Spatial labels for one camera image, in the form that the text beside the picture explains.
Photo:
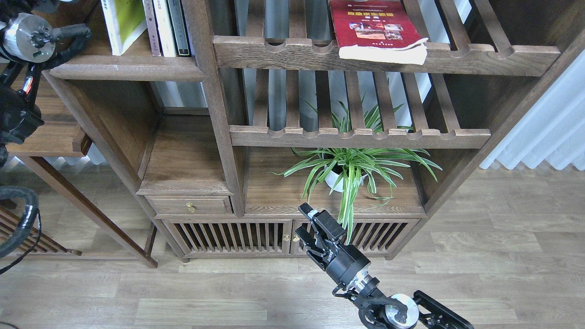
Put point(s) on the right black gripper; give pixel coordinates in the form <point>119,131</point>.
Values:
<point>344,264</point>

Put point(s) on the maroon book white characters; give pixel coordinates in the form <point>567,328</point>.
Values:
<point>153,35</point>

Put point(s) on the yellow green book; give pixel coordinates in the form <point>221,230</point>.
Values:
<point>125,21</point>

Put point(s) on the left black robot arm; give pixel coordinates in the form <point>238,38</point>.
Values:
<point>30,45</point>

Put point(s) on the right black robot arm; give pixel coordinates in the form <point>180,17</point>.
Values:
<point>399,311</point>

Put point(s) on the red book on top shelf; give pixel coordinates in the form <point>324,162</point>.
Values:
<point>376,31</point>

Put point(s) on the white plant pot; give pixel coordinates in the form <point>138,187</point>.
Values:
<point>344,178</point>

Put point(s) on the brass drawer knob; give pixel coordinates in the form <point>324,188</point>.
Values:
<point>191,208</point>

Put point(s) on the dark wooden bookshelf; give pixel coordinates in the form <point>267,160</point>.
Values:
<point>265,76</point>

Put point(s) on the white curtain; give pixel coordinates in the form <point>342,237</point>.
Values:
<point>553,130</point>

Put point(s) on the white upright book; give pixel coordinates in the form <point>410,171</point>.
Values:
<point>165,28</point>

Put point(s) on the dark green upright book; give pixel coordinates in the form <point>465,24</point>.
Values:
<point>179,28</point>

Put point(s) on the wooden side table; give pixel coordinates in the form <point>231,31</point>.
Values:
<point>62,136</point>

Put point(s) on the slatted wooden bench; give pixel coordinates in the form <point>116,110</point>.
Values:
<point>45,247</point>

